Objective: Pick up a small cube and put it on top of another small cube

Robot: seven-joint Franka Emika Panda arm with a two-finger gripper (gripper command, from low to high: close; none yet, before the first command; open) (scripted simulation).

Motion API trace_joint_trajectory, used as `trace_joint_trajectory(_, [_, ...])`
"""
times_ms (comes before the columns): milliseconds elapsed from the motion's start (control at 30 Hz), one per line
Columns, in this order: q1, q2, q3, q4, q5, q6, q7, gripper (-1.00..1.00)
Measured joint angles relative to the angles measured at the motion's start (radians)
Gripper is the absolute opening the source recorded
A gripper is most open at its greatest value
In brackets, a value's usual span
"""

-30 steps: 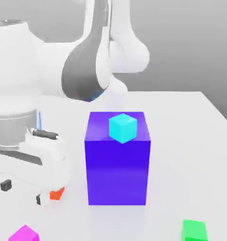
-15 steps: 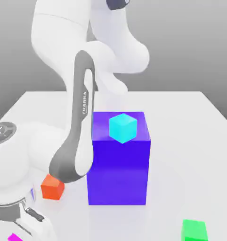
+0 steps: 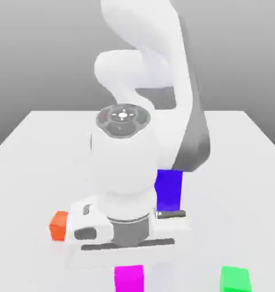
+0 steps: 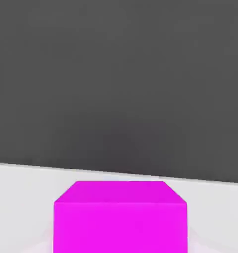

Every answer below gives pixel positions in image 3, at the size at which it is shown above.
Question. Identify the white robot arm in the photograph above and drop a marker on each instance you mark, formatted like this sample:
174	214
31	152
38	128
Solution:
128	164

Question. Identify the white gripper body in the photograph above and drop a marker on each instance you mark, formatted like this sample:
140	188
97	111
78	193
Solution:
128	256

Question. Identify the small magenta cube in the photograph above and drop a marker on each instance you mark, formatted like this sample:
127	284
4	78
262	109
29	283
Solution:
129	279

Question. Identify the small orange cube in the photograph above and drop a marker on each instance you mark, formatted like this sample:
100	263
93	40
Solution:
58	225

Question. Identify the large blue box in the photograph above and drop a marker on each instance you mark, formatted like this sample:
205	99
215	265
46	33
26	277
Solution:
169	190

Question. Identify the small green cube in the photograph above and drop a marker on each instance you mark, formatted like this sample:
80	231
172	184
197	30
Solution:
235	279

